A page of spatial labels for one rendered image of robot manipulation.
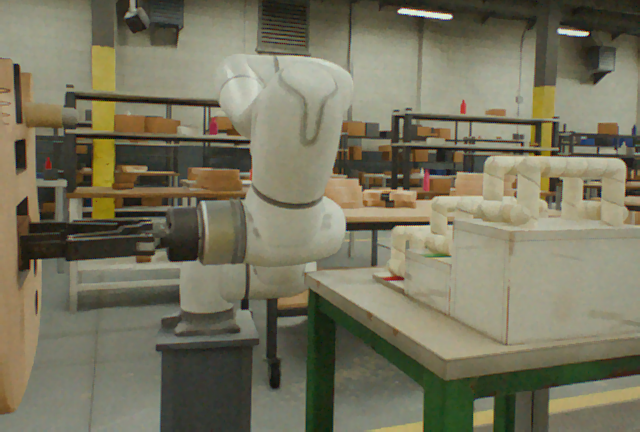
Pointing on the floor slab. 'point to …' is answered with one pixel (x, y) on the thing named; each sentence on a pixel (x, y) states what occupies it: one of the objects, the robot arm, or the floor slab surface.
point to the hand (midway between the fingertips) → (27, 240)
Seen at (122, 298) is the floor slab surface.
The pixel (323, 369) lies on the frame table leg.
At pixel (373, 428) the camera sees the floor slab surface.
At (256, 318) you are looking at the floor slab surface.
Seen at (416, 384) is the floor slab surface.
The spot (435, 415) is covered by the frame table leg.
